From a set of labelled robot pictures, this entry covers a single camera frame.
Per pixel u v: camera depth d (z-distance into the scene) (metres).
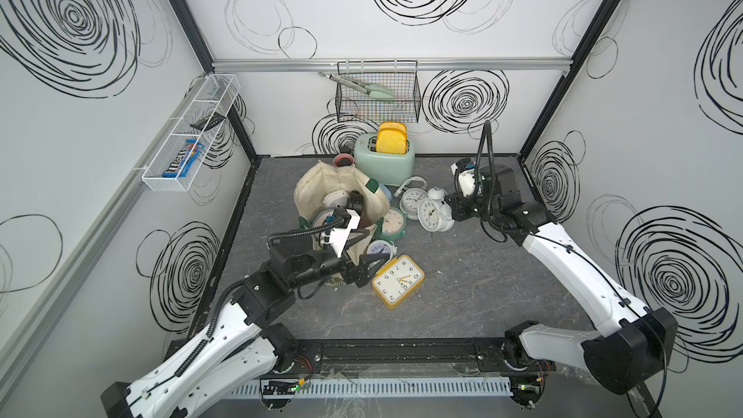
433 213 0.83
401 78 0.94
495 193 0.58
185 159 0.72
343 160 1.06
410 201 1.01
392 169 1.05
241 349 0.59
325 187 0.97
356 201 0.89
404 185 1.05
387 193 1.05
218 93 0.93
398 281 0.85
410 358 0.76
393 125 1.00
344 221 0.54
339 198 0.96
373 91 0.91
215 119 0.81
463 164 0.67
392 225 0.96
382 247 0.91
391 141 0.99
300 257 0.48
